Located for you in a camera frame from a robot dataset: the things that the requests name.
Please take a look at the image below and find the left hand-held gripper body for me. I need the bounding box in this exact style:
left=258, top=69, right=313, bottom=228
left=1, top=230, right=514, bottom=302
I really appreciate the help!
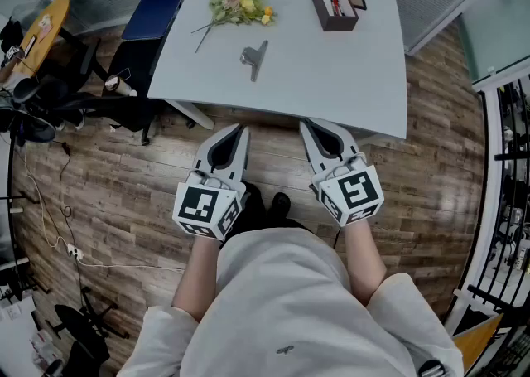
left=171, top=167, right=248, bottom=242

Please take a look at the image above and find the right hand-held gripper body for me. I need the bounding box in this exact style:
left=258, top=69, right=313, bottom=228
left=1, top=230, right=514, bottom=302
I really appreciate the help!
left=309, top=152, right=386, bottom=228

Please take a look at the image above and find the person's right forearm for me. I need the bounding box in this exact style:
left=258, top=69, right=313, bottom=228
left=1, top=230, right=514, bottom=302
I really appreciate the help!
left=341, top=217, right=388, bottom=308

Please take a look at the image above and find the person's left forearm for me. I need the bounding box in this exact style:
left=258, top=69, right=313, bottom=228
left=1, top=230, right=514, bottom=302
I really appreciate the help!
left=171, top=236, right=223, bottom=325

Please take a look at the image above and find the white table leg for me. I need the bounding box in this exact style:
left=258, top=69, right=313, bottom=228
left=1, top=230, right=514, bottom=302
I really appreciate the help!
left=164, top=98, right=216, bottom=131

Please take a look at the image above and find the person's left leg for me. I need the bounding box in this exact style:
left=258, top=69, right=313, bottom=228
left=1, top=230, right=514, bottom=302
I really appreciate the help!
left=227, top=181, right=267, bottom=239

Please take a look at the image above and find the person's leg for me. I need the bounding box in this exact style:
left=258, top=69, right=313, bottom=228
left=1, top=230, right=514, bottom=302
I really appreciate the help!
left=227, top=181, right=267, bottom=239
left=267, top=191, right=316, bottom=231

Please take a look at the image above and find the person's right leg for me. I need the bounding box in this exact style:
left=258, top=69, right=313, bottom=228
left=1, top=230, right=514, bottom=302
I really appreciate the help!
left=267, top=191, right=316, bottom=231

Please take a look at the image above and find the beige cylindrical cup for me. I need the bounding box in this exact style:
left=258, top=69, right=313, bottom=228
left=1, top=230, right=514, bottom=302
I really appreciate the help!
left=104, top=75, right=138, bottom=98

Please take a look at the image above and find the brown open box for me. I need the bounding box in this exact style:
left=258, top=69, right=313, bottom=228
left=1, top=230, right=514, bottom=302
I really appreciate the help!
left=311, top=0, right=359, bottom=32

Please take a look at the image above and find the person's white shirt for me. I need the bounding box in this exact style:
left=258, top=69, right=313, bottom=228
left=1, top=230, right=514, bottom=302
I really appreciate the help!
left=118, top=225, right=465, bottom=377

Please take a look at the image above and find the yellow and pink flower bouquet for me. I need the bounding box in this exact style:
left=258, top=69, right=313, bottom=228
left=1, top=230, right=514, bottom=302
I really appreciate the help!
left=190, top=0, right=277, bottom=54

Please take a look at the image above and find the black armrest office chair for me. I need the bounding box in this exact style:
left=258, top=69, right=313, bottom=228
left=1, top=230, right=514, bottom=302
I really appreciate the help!
left=24, top=33, right=104, bottom=132

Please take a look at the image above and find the black metal railing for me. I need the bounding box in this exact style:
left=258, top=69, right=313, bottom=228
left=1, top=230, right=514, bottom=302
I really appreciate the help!
left=465, top=76, right=530, bottom=377

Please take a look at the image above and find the black stool base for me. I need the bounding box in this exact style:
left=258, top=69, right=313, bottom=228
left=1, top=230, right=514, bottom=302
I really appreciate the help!
left=47, top=286, right=130, bottom=368

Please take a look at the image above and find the black mesh office chair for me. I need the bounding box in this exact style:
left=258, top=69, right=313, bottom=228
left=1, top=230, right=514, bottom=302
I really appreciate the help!
left=0, top=76, right=59, bottom=145

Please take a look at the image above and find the orange wooden board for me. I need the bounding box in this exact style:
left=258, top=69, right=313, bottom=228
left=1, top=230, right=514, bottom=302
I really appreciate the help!
left=451, top=312, right=504, bottom=372

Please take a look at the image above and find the pink white paper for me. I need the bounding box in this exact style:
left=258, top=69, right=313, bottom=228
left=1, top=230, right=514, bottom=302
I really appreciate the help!
left=37, top=13, right=57, bottom=41

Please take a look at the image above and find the white desk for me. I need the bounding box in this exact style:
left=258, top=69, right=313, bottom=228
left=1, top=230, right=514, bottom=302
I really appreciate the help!
left=0, top=296, right=46, bottom=377

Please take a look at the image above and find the white cable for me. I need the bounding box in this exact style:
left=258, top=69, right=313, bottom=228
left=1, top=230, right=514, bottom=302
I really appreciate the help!
left=22, top=147, right=186, bottom=273

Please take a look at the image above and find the black cable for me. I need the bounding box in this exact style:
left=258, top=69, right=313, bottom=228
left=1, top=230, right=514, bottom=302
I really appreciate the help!
left=57, top=141, right=90, bottom=302

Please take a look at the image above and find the black white striped strap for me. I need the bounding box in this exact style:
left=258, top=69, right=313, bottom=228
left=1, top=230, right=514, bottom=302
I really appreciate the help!
left=417, top=360, right=446, bottom=377

